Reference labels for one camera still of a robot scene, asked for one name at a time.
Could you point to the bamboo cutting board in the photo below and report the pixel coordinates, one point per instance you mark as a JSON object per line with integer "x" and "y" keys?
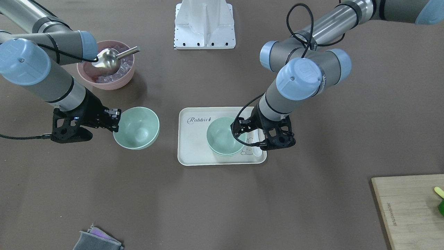
{"x": 409, "y": 209}

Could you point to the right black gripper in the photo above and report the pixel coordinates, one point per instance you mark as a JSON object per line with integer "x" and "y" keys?
{"x": 91, "y": 110}

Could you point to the pink bowl with ice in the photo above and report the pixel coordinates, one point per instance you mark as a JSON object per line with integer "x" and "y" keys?
{"x": 118, "y": 79}

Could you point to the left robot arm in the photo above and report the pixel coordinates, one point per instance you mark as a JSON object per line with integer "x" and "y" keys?
{"x": 303, "y": 72}

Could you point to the grey and purple cloths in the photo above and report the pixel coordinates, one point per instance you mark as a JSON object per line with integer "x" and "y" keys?
{"x": 96, "y": 239}

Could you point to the green bowl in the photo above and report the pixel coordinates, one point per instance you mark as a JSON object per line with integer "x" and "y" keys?
{"x": 220, "y": 130}
{"x": 224, "y": 148}
{"x": 139, "y": 128}

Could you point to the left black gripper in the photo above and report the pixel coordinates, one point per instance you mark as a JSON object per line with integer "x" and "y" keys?
{"x": 259, "y": 120}

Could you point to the yellow plastic knife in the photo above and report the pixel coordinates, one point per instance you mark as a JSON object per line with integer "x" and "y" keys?
{"x": 439, "y": 191}

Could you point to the cream rectangular tray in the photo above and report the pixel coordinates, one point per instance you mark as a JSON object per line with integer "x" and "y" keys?
{"x": 193, "y": 148}

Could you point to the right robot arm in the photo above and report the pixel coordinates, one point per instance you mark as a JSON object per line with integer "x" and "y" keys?
{"x": 34, "y": 60}

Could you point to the green lime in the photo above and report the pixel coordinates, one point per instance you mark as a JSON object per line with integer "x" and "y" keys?
{"x": 441, "y": 207}

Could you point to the metal scoop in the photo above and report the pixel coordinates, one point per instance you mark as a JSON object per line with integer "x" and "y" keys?
{"x": 109, "y": 60}

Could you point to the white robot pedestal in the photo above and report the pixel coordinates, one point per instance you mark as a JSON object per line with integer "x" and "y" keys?
{"x": 204, "y": 24}

